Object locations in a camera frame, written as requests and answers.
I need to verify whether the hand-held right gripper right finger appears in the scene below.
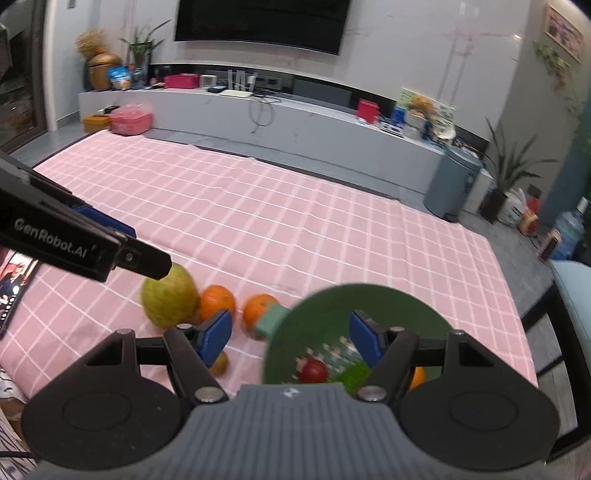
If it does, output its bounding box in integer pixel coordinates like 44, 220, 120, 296
348, 310, 491, 403

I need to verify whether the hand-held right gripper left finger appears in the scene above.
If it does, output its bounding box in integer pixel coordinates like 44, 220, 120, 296
85, 308, 233, 404

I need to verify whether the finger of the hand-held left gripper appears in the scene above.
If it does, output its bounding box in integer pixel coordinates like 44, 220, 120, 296
0, 152, 138, 240
113, 237, 174, 280

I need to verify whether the large green pomelo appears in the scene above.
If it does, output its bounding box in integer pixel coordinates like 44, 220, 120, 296
141, 263, 200, 330

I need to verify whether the green colander basket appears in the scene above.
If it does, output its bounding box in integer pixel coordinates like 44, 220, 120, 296
255, 283, 459, 398

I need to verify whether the bright green fruit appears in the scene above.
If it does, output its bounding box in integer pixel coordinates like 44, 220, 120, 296
335, 362, 373, 394

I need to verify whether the red apple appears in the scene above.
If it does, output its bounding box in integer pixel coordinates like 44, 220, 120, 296
298, 358, 331, 384

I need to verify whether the smartphone with lit screen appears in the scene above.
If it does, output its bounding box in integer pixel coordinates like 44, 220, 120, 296
0, 249, 40, 340

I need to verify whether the pink plastic basket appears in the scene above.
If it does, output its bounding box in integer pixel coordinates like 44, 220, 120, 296
109, 103, 153, 136

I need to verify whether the pink checked tablecloth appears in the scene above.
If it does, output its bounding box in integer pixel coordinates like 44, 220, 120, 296
14, 130, 540, 403

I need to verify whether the glass sliding door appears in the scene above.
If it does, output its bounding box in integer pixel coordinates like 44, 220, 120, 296
0, 0, 48, 154

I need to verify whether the blue snack packet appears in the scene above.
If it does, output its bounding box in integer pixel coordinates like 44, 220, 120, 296
107, 66, 133, 90

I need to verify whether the golden vase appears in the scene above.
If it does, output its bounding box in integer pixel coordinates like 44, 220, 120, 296
88, 52, 122, 91

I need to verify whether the pink rectangular box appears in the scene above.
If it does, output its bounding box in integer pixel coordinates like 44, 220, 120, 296
164, 73, 201, 89

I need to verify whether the potted leafy plant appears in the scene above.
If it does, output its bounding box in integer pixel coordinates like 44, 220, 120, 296
119, 19, 172, 85

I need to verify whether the grey pedal trash bin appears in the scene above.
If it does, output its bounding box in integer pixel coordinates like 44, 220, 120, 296
423, 145, 482, 222

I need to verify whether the dried grass bunch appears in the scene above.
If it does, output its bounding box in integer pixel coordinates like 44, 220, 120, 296
75, 28, 112, 59

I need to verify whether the floral printed cloth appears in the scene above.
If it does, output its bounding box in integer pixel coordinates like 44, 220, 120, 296
0, 367, 38, 480

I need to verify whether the white bottles set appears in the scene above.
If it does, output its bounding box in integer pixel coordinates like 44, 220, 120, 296
228, 69, 257, 91

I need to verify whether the white plastic bag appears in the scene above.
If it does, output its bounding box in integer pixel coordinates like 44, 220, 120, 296
501, 188, 528, 227

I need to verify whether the tall potted green plant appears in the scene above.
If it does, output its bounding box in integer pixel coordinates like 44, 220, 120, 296
478, 117, 558, 225

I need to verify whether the grey television cabinet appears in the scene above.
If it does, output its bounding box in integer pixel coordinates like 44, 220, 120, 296
78, 62, 493, 205

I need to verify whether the teal cushioned chair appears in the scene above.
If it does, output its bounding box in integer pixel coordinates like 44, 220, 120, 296
549, 259, 591, 371

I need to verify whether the red box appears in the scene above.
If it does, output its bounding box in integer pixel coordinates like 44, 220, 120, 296
356, 99, 380, 125

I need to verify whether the large water bottle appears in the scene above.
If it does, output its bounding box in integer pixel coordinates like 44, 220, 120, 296
551, 210, 587, 262

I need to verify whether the pile of snack packages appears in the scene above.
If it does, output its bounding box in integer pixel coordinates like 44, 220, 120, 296
392, 88, 459, 142

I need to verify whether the black flat television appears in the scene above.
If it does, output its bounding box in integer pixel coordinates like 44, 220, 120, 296
174, 0, 353, 56

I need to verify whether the hanging vine plant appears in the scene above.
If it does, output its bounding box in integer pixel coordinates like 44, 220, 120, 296
533, 39, 585, 121

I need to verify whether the grey looped cable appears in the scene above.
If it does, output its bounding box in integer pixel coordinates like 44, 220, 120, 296
249, 95, 276, 127

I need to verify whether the framed wall picture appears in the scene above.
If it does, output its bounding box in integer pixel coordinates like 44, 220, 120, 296
542, 4, 585, 64

